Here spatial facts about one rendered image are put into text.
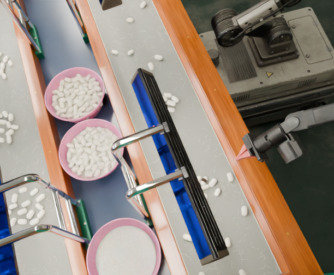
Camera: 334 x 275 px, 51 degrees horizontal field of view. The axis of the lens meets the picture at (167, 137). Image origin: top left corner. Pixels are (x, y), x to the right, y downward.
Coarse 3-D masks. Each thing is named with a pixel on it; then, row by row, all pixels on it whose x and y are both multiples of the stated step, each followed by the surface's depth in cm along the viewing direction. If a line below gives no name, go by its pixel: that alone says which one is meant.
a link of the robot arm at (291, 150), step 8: (288, 120) 107; (296, 120) 106; (288, 128) 107; (296, 136) 111; (288, 144) 110; (296, 144) 108; (280, 152) 112; (288, 152) 109; (296, 152) 109; (304, 152) 109; (288, 160) 110
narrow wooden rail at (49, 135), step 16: (16, 0) 177; (16, 32) 168; (32, 48) 167; (32, 64) 159; (32, 80) 156; (32, 96) 153; (48, 112) 150; (48, 128) 145; (48, 144) 143; (48, 160) 140; (64, 176) 138; (64, 192) 134; (64, 208) 131; (64, 240) 127; (80, 256) 124; (80, 272) 122
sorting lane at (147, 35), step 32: (96, 0) 175; (128, 0) 173; (128, 32) 165; (160, 32) 163; (128, 64) 157; (160, 64) 156; (128, 96) 151; (192, 96) 148; (192, 128) 142; (160, 160) 138; (192, 160) 136; (224, 160) 135; (160, 192) 133; (224, 192) 130; (224, 224) 126; (256, 224) 125; (192, 256) 122; (256, 256) 120
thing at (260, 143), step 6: (264, 132) 115; (252, 138) 118; (258, 138) 115; (264, 138) 114; (252, 144) 116; (258, 144) 115; (264, 144) 114; (270, 144) 113; (258, 150) 115; (264, 150) 115; (258, 156) 114; (264, 156) 117
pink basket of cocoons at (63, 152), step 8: (88, 120) 145; (96, 120) 145; (104, 120) 144; (72, 128) 144; (80, 128) 146; (112, 128) 144; (64, 136) 143; (72, 136) 146; (120, 136) 141; (64, 144) 143; (64, 152) 143; (64, 160) 141; (64, 168) 137; (112, 168) 135; (72, 176) 135; (104, 176) 135
